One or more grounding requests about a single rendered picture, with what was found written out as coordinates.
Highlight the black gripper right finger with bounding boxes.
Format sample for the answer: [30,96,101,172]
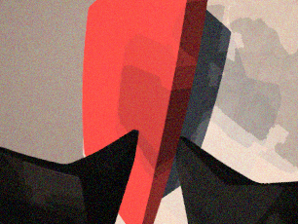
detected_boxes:
[176,135,298,224]

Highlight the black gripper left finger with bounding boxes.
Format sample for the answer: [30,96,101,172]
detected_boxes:
[0,131,140,224]

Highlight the red box lid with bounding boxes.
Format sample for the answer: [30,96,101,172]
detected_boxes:
[82,0,207,224]

